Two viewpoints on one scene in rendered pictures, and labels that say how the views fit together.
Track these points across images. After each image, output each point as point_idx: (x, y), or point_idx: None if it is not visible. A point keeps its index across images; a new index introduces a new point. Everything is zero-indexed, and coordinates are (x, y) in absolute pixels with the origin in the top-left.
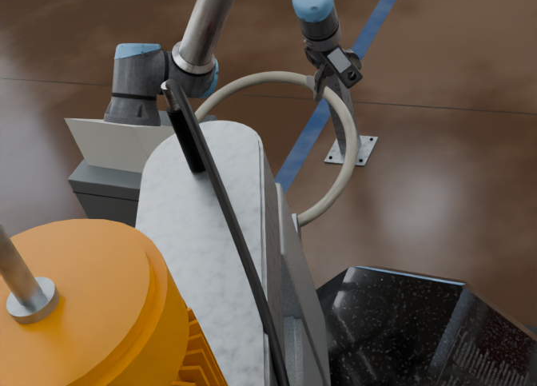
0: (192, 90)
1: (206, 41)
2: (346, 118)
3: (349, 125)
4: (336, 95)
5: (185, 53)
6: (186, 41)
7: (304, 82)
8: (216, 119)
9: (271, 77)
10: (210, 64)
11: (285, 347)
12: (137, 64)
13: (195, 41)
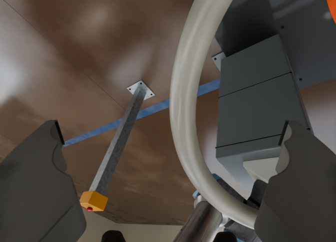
0: (225, 187)
1: (205, 227)
2: (204, 27)
3: None
4: (172, 104)
5: (219, 223)
6: (215, 233)
7: (202, 170)
8: (217, 155)
9: (238, 210)
10: (204, 198)
11: None
12: (255, 237)
13: (212, 233)
